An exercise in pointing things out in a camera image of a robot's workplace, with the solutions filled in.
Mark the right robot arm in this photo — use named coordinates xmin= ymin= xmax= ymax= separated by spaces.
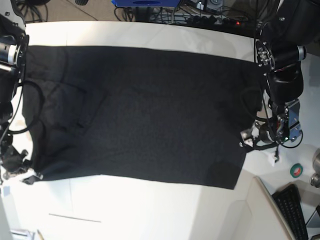
xmin=0 ymin=9 xmax=34 ymax=180

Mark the blue device on floor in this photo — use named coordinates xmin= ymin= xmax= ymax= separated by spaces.
xmin=111 ymin=0 xmax=180 ymax=8

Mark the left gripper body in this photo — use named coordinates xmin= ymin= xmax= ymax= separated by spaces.
xmin=240 ymin=99 xmax=303 ymax=151

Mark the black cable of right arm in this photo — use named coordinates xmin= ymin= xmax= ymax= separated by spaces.
xmin=4 ymin=79 xmax=47 ymax=135

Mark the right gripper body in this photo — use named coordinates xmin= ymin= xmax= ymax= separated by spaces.
xmin=0 ymin=145 xmax=33 ymax=180

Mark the black t-shirt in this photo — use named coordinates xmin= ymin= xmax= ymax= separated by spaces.
xmin=22 ymin=45 xmax=261 ymax=190

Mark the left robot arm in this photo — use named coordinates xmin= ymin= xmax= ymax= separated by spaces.
xmin=241 ymin=0 xmax=320 ymax=151

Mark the silver metal cylinder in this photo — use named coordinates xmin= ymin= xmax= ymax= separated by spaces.
xmin=310 ymin=153 xmax=320 ymax=189

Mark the green tape roll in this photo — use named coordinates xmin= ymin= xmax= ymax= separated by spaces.
xmin=290 ymin=163 xmax=304 ymax=179

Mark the black keyboard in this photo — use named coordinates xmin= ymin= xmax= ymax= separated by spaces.
xmin=272 ymin=184 xmax=309 ymax=240

